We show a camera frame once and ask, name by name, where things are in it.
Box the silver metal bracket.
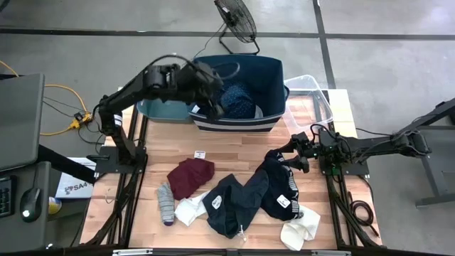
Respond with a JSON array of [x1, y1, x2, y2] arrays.
[[112, 248, 154, 256], [311, 250, 352, 256]]

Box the black fan cable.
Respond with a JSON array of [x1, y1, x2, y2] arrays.
[[193, 23, 227, 60]]

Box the gray striped sock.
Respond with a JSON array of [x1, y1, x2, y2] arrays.
[[156, 182, 176, 227]]

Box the black computer mouse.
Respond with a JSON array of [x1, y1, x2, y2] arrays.
[[19, 187, 43, 223]]

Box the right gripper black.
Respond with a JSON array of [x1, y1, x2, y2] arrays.
[[274, 132, 336, 174]]

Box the black underwear with white lettering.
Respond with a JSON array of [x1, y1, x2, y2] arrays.
[[255, 149, 309, 222]]

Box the small yellow round object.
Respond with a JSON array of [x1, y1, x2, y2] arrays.
[[48, 196, 63, 215]]

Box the dark navy shorts with tag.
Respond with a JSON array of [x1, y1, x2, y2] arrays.
[[201, 169, 270, 242]]

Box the gray monitor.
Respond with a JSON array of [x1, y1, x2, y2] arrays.
[[0, 73, 46, 171]]

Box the black keyboard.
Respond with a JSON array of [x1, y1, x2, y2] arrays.
[[0, 174, 17, 218]]

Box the maroon cloth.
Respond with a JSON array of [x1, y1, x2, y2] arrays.
[[166, 158, 216, 201]]

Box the black desk beam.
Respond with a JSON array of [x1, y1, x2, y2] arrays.
[[37, 144, 99, 185]]

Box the clear plastic bin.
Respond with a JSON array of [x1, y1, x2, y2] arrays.
[[283, 74, 335, 136]]

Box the gray desk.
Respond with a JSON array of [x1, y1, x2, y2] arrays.
[[0, 161, 53, 253]]

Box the navy white striped fabric basket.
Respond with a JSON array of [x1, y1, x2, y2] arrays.
[[187, 53, 289, 133]]

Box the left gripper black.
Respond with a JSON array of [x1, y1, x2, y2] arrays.
[[178, 61, 226, 120]]

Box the black desk frame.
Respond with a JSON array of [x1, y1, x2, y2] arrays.
[[390, 97, 455, 209]]

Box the yellow extension cable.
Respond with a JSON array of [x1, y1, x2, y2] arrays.
[[0, 59, 94, 137]]

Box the black floor fan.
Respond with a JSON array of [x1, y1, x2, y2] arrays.
[[214, 0, 261, 56]]

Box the teal plastic bin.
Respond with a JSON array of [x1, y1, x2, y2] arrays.
[[136, 97, 195, 124]]

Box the white sock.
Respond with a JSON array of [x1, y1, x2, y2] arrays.
[[279, 205, 321, 252], [173, 191, 211, 227]]

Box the black aluminium table frame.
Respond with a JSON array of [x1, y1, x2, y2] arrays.
[[80, 88, 383, 256]]

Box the white printed cardboard box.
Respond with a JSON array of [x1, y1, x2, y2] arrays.
[[55, 156, 96, 200]]

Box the coiled dark cable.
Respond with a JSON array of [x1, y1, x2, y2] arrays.
[[346, 190, 380, 238]]

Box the navy dotted cloth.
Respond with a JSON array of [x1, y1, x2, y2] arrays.
[[198, 83, 257, 120]]

